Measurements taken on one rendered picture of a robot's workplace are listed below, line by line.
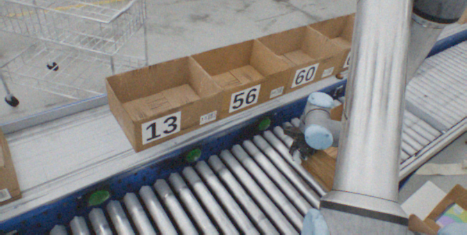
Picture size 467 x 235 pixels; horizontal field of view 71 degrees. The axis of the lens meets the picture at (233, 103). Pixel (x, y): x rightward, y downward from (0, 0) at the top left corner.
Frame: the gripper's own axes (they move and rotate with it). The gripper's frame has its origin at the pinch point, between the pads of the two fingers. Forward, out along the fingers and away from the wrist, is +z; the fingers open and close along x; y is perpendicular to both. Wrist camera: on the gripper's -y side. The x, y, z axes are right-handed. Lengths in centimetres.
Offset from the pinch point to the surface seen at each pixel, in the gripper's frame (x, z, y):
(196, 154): -37.5, -2.1, -21.0
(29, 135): -91, -8, -57
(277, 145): 3.0, 5.8, -12.4
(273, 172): -9.4, 5.4, -1.2
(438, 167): 161, 78, 28
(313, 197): -3.0, 5.5, 17.2
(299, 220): -15.4, 5.3, 21.9
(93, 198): -79, -3, -21
